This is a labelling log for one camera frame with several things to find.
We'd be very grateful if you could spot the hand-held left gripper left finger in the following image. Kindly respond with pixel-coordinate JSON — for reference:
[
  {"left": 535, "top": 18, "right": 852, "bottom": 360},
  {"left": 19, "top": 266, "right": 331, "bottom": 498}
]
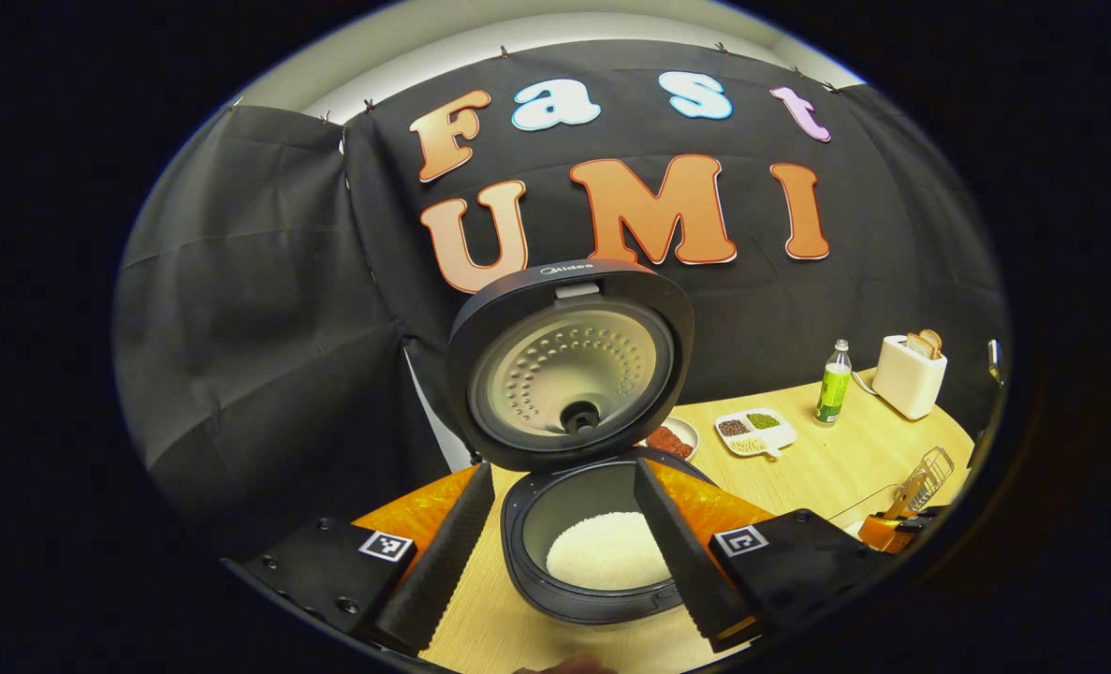
[{"left": 221, "top": 462, "right": 497, "bottom": 656}]

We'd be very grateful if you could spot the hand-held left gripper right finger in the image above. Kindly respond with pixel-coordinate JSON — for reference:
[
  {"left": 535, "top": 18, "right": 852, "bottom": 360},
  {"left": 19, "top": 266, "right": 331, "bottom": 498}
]
[{"left": 632, "top": 457, "right": 902, "bottom": 653}]

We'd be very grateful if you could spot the clear rice bowl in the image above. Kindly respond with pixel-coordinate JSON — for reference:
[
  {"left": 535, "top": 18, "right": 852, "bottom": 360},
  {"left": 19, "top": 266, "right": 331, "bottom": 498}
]
[{"left": 826, "top": 482, "right": 902, "bottom": 539}]

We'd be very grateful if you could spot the white rice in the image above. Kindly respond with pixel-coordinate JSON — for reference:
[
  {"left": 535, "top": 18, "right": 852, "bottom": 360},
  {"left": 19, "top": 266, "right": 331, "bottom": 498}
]
[{"left": 546, "top": 511, "right": 673, "bottom": 593}]

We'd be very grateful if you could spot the metal wire chopstick holder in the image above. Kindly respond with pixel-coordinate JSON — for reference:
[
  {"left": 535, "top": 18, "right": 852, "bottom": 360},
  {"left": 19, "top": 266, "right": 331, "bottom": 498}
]
[{"left": 892, "top": 447, "right": 956, "bottom": 520}]

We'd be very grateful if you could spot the black rice cooker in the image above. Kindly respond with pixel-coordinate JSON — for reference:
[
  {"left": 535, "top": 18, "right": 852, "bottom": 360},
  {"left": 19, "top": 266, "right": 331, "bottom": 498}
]
[{"left": 446, "top": 260, "right": 715, "bottom": 626}]

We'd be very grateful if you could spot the round white plate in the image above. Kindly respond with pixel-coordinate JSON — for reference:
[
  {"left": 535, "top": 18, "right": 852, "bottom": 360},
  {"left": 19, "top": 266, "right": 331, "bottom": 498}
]
[{"left": 646, "top": 418, "right": 701, "bottom": 462}]

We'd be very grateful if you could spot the green label plastic bottle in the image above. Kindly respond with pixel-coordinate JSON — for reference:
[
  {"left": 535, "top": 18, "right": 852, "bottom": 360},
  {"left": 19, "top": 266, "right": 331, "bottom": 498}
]
[{"left": 814, "top": 339, "right": 854, "bottom": 427}]

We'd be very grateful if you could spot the white toaster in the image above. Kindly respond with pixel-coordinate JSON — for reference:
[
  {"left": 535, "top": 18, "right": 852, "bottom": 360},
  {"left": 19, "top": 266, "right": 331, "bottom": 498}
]
[{"left": 852, "top": 334, "right": 949, "bottom": 420}]

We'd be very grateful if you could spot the white divided bean dish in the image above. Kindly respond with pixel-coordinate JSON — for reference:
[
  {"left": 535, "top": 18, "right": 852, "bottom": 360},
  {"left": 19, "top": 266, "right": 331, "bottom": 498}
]
[{"left": 715, "top": 408, "right": 797, "bottom": 462}]

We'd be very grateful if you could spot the black backdrop cloth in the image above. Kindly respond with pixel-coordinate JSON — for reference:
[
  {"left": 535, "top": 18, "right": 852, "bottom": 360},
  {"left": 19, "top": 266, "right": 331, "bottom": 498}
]
[{"left": 113, "top": 39, "right": 1010, "bottom": 553}]

